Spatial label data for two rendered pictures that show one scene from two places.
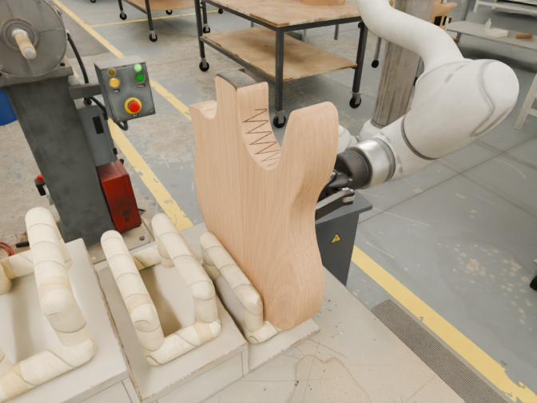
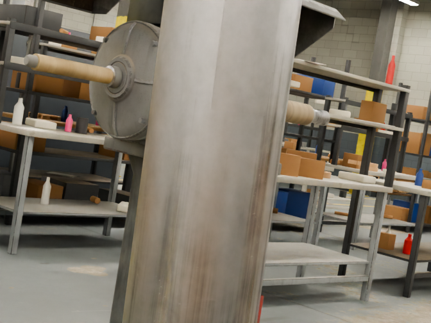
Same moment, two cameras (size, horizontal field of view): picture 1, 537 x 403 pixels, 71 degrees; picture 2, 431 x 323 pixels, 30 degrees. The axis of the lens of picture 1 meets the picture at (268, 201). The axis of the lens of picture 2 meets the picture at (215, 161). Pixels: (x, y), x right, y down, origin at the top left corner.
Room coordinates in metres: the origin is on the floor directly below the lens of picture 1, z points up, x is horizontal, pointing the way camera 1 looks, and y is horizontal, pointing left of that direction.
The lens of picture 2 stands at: (1.01, -0.97, 1.20)
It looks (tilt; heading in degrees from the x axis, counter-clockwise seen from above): 3 degrees down; 77
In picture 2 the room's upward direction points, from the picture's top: 9 degrees clockwise
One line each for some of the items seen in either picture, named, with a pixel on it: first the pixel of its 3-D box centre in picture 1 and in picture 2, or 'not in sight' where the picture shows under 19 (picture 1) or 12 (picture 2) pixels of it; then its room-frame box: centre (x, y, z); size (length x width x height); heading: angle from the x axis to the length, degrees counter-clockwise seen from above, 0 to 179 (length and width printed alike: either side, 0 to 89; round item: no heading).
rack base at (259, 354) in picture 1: (247, 296); not in sight; (0.47, 0.04, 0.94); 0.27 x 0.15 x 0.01; 33
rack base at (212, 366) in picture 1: (169, 320); not in sight; (0.39, 0.17, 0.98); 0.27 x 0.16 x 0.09; 33
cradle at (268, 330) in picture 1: (277, 322); not in sight; (0.40, -0.02, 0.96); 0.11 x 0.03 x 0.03; 123
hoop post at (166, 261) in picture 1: (165, 242); not in sight; (0.48, 0.18, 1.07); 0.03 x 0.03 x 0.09
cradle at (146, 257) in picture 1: (144, 258); not in sight; (0.47, 0.22, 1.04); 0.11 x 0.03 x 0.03; 123
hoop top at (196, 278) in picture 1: (180, 252); not in sight; (0.41, 0.14, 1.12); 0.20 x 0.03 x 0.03; 32
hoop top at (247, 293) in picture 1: (228, 268); not in sight; (0.45, 0.07, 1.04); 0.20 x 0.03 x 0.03; 32
